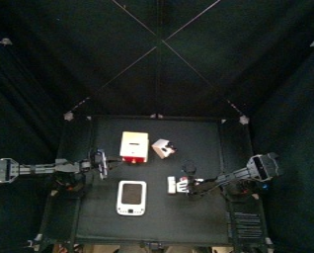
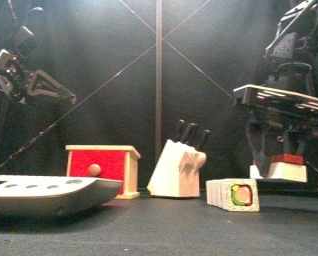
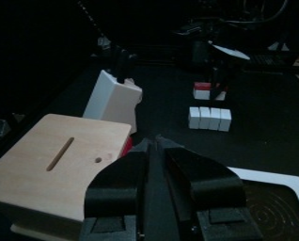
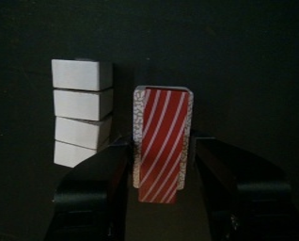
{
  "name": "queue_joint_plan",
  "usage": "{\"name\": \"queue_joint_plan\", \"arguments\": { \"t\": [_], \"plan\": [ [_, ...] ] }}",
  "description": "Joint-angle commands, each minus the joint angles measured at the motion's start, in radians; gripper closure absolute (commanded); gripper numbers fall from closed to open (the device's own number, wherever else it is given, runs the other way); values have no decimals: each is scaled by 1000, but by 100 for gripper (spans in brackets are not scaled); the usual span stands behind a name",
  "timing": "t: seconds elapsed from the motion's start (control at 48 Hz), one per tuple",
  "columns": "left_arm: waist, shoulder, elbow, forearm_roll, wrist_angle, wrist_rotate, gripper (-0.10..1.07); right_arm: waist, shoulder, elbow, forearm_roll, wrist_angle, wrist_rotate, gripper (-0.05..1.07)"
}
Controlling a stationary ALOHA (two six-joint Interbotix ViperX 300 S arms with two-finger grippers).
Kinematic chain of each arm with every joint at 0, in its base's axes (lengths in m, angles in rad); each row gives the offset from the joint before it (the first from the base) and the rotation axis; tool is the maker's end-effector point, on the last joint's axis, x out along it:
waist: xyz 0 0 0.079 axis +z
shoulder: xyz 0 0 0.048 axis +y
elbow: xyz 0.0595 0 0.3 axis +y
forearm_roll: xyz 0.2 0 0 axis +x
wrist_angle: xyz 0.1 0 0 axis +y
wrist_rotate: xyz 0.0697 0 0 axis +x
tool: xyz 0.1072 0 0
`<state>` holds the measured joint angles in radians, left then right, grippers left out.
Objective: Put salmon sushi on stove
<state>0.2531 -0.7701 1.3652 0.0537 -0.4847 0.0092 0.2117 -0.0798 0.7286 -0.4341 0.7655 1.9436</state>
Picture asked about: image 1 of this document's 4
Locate salmon sushi toy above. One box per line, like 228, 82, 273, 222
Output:
175, 177, 191, 194

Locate white rectangular toy block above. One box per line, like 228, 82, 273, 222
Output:
166, 176, 178, 195

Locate cream and red toy box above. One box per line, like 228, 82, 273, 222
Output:
119, 130, 151, 164

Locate white toy cube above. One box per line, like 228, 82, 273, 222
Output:
151, 138, 179, 160

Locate black ring-shaped object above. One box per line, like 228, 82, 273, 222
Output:
181, 160, 198, 175

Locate thin diagonal brace wire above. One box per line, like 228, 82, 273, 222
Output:
69, 0, 224, 115
110, 0, 250, 117

